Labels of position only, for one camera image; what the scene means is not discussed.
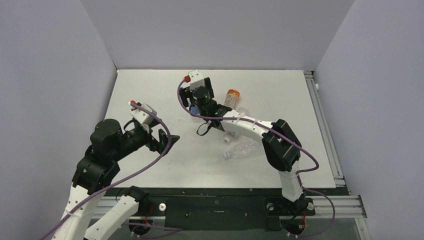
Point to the white blue label bottle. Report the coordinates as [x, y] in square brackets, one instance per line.
[231, 131]

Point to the aluminium table edge rail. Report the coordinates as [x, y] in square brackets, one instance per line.
[348, 211]

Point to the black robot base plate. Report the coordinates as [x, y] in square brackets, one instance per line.
[223, 209]

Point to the orange drink bottle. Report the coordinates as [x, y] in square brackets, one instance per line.
[232, 98]

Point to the clear empty plastic bottle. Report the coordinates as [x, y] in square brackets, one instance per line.
[244, 150]

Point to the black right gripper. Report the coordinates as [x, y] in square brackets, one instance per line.
[205, 87]

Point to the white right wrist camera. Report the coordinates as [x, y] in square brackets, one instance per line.
[195, 80]

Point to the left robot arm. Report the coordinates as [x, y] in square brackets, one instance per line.
[94, 175]

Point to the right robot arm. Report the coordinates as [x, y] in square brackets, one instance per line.
[282, 148]

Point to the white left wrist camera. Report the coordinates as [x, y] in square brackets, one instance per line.
[143, 113]

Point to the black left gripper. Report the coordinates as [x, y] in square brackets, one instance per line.
[163, 138]

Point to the blue label water bottle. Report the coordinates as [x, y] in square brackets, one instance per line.
[194, 110]

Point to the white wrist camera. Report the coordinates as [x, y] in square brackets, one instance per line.
[143, 113]
[195, 80]

